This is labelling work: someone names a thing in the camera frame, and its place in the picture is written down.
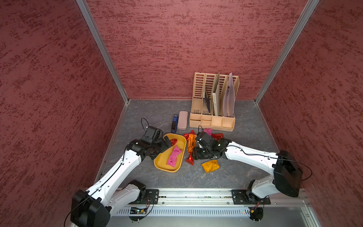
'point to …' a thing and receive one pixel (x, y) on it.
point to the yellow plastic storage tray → (160, 162)
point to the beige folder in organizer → (216, 96)
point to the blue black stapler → (174, 123)
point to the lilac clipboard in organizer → (229, 98)
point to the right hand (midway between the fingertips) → (195, 158)
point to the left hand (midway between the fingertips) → (166, 150)
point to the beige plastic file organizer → (200, 117)
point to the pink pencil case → (182, 120)
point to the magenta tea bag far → (208, 130)
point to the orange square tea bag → (211, 166)
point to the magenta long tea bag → (172, 159)
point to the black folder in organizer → (207, 100)
